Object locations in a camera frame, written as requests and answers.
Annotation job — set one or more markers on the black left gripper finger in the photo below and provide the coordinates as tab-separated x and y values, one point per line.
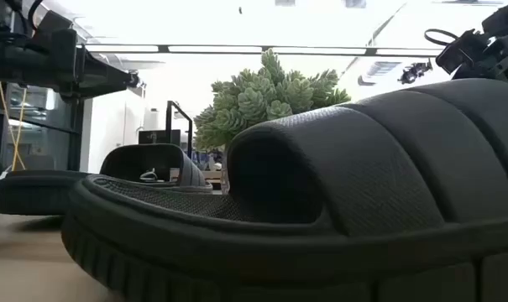
106	75

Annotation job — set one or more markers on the black rubber slide sandal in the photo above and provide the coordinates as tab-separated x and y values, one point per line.
362	176
39	193

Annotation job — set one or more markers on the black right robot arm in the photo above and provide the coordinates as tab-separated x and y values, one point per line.
505	19

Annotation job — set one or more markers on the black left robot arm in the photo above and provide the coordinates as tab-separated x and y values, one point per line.
1	25

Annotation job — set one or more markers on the black monitor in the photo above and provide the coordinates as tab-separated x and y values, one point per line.
146	140

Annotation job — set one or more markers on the black overhead fixture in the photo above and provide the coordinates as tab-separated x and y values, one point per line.
411	74

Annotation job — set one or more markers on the long ceiling light strip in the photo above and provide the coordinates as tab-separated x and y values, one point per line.
216	49

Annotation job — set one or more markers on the green artificial potted plant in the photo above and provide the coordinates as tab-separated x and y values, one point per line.
262	96

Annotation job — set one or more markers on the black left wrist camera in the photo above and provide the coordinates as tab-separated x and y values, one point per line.
52	25

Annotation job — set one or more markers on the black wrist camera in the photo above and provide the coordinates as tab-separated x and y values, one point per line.
459	52
52	25

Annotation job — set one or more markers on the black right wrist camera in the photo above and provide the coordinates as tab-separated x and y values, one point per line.
459	52

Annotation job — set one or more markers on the wooden shelf with black frame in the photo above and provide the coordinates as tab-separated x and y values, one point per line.
169	121

